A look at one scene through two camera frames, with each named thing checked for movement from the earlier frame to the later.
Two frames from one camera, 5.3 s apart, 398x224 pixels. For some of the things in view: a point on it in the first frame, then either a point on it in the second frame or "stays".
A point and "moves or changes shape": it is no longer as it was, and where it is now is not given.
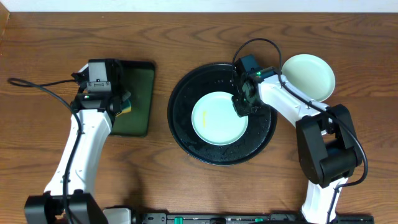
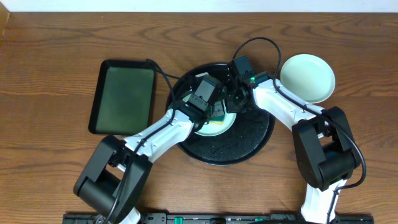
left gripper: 123,97 -> 216,111
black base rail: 127,215 stays
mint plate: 215,120 moves or changes shape
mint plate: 311,74 stays
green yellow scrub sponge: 125,107 -> 217,120
